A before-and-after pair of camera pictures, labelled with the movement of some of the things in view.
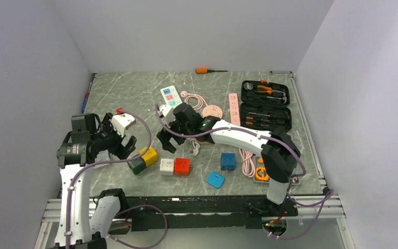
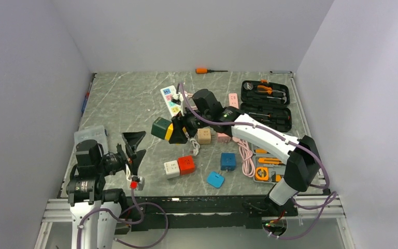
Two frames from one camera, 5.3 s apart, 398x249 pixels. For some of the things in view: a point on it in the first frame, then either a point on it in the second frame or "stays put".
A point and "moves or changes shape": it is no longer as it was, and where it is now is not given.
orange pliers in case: x=269 y=92 stays put
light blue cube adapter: x=215 y=179 stays put
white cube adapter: x=167 y=166 moves or changes shape
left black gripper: x=121 y=151 to x=132 y=139
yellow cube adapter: x=150 y=157 moves or changes shape
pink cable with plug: x=248 y=166 stays put
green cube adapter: x=137 y=165 moves or changes shape
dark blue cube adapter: x=228 y=161 stays put
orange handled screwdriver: x=201 y=71 stays put
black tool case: x=265 y=105 stays put
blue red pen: x=86 y=99 stays put
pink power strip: x=234 y=109 stays put
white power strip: x=171 y=96 stays put
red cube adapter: x=182 y=166 moves or changes shape
